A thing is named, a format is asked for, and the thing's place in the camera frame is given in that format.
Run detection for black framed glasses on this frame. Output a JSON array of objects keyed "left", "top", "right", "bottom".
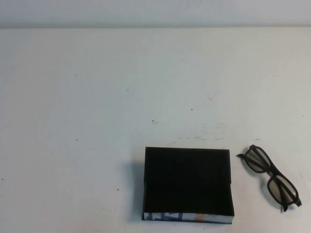
[{"left": 237, "top": 144, "right": 303, "bottom": 213}]

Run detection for black printed glasses case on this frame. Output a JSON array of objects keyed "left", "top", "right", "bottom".
[{"left": 141, "top": 146, "right": 236, "bottom": 224}]

